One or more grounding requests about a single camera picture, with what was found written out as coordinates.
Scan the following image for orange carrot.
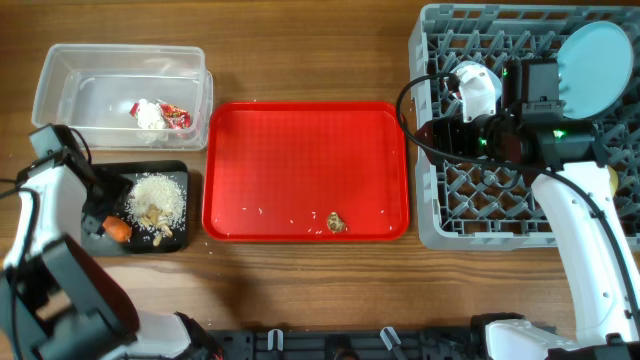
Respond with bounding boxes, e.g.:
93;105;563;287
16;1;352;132
102;216;132;243

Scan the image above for food scraps with rice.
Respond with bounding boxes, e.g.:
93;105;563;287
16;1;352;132
124;173;187;248

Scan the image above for white tissue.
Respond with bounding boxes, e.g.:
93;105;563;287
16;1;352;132
130;99;168;143

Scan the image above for red snack wrapper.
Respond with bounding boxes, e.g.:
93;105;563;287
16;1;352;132
159;103;192;129

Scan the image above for brown mushroom piece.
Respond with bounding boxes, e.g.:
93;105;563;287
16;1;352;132
326;212;346;233

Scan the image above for light blue plate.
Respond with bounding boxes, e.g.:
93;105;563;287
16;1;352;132
557;21;634;119

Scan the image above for light blue bowl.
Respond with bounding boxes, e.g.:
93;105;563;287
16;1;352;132
451;60;502;101

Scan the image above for yellow cup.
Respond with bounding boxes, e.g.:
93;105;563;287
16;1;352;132
607;166;619;196

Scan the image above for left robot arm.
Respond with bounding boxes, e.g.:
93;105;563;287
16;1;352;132
1;124;225;359

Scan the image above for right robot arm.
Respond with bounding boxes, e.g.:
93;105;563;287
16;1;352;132
410;59;639;359

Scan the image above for grey dishwasher rack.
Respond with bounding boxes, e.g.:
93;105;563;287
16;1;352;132
408;4;639;251

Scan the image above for black plastic tray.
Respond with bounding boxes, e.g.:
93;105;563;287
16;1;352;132
82;160;189;257

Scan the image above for clear plastic bin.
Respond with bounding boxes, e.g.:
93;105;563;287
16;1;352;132
32;44;214;151

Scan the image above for red serving tray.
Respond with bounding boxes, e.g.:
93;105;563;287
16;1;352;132
201;102;410;243

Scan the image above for black left cable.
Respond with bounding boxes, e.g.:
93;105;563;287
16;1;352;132
0;127;94;360

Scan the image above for black cable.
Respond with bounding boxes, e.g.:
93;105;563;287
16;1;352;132
395;72;640;321
0;127;94;360

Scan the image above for black right cable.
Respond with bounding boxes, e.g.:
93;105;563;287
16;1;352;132
395;72;640;321

